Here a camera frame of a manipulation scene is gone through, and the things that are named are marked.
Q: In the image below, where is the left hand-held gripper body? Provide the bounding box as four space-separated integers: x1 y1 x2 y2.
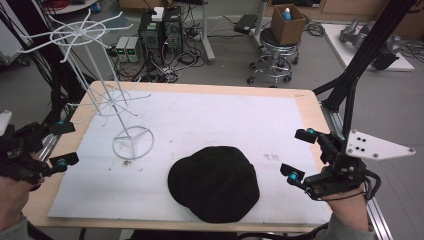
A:
0 109 56 186

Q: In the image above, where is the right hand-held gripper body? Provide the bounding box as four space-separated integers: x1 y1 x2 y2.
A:
303 129 417 202

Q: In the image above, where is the black hat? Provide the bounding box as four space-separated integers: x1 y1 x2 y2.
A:
167 145 261 224

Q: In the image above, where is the white wire hat rack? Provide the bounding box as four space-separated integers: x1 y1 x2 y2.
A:
16 8 155 161

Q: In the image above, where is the person's right hand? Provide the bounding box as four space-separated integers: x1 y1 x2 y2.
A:
321 187 372 232

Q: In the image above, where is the person's left hand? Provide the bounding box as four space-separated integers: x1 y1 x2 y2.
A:
0 151 46 232

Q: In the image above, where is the chrome rolling stool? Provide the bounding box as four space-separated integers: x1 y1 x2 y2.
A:
246 27 300 89

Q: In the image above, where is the grey power supply unit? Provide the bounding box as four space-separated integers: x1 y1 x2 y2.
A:
126 36 143 63
115 36 130 63

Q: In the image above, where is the white board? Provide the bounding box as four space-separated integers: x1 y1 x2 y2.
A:
321 23 416 72

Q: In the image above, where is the white foam mat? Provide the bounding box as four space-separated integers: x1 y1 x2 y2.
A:
47 89 333 225

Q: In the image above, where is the brown cardboard box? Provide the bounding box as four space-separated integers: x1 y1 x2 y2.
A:
270 3 307 46

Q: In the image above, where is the grey metal table leg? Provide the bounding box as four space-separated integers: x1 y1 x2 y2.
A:
199 0 216 65
251 0 268 48

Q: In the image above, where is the round white table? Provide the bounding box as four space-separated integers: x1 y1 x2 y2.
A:
42 0 102 15

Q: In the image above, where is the black computer tower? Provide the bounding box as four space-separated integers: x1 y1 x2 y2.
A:
137 11 165 66
162 5 184 55

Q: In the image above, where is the black flat device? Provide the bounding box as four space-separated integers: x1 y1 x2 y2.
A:
233 13 260 35

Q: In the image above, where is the white box on tower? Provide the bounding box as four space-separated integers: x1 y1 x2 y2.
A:
151 6 165 23

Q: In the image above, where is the silver aluminium rail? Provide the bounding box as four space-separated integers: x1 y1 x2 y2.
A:
320 102 395 240
35 109 75 162

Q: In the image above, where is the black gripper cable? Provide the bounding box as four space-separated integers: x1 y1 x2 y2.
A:
363 169 382 202

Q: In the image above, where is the black stand with cables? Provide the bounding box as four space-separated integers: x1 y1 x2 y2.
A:
0 0 98 125

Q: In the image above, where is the coil of black cables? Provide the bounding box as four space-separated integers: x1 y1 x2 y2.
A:
303 20 326 38

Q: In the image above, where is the black metal frame post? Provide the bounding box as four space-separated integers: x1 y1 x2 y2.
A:
312 0 422 142

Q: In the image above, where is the tangle of floor cables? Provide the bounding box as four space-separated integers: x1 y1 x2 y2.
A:
111 19 206 84

